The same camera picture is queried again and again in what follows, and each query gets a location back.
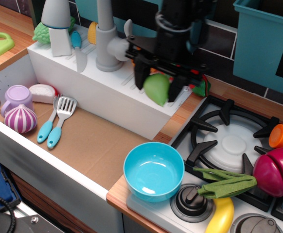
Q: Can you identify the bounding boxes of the grey stove knob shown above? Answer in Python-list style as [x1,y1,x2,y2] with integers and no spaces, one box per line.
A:
[170,183,214,223]
[230,214,283,233]

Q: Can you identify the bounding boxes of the orange toy carrot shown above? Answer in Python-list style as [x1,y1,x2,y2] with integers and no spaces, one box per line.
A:
[269,124,283,148]

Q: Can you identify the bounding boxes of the white red toy cheese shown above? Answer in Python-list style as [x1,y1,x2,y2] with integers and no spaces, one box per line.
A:
[29,84,58,104]

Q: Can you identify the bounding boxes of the yellow toy corn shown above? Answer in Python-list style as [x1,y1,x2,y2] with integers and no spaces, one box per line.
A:
[88,22,98,45]

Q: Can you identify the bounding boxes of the grey toy faucet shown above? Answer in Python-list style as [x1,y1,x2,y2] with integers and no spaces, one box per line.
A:
[96,0,129,72]

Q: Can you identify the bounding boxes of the black cable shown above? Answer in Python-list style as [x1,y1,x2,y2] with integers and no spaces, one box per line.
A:
[0,194,17,233]

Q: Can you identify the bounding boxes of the magenta toy beet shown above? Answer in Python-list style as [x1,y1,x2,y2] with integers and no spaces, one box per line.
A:
[253,148,283,198]

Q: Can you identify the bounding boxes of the toy spatula blue handle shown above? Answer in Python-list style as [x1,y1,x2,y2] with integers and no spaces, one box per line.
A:
[47,96,77,149]

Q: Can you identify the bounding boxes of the purple striped toy onion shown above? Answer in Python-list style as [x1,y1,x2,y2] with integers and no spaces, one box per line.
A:
[4,104,37,133]

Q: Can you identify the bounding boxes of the orange toy pumpkin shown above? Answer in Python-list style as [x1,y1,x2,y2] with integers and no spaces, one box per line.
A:
[131,47,162,74]

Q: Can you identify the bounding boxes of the brown cardboard sheet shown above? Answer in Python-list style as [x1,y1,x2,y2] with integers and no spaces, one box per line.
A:
[0,102,149,190]

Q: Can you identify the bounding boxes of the turquoise plastic bowl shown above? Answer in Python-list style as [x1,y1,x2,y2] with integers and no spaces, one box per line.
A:
[123,142,185,202]

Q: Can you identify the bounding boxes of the purple toy cup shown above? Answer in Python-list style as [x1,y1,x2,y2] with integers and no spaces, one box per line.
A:
[0,85,34,117]

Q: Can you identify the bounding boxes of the red toy pepper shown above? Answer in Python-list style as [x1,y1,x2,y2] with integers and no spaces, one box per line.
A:
[168,63,212,97]

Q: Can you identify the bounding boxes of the green toy pear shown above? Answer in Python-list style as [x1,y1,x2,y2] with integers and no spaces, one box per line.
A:
[143,73,170,106]

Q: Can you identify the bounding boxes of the green felt leaves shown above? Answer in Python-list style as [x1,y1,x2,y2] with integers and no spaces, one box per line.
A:
[193,168,257,199]

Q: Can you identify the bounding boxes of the yellow toy banana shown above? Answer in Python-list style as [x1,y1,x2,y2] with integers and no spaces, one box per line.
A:
[205,198,234,233]

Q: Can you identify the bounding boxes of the green toy artichoke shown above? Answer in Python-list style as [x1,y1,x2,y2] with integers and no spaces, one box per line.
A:
[33,17,76,45]

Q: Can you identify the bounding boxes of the white toy stove top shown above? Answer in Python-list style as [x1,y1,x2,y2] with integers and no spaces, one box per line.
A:
[126,96,283,233]

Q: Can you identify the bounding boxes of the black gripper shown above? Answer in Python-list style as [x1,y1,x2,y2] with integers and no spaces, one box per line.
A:
[124,21,208,102]

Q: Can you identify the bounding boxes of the teal bin centre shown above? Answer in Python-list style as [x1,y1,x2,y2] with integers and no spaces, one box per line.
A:
[74,0,218,58]

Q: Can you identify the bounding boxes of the toy knife blue handle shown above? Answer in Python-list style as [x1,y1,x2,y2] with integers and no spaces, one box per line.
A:
[71,31,88,72]

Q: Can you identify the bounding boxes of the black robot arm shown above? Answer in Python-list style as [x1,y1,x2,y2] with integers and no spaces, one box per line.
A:
[126,0,212,102]

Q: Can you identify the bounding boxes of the white toy sink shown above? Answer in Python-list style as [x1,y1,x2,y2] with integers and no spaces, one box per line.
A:
[0,23,193,233]

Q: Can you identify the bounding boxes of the teal bin right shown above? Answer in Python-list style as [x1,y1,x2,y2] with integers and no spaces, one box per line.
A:
[233,0,283,93]

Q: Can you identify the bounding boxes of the toy fork blue handle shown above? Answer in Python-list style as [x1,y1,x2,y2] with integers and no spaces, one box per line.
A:
[37,95,62,143]

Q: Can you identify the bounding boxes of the teal bin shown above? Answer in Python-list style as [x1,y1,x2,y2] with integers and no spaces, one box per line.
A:
[233,0,283,93]
[74,0,218,58]

